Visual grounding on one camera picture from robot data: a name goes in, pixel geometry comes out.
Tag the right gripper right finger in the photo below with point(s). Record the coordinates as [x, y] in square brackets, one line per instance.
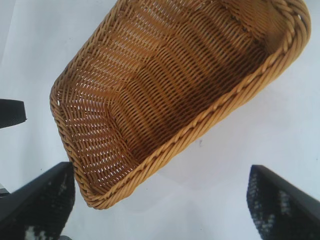
[287, 210]

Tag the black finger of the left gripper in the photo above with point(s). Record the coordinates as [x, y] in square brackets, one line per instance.
[11, 112]

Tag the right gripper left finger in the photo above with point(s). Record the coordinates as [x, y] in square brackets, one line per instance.
[37, 207]

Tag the brown woven wicker basket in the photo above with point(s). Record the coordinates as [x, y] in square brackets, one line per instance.
[175, 80]

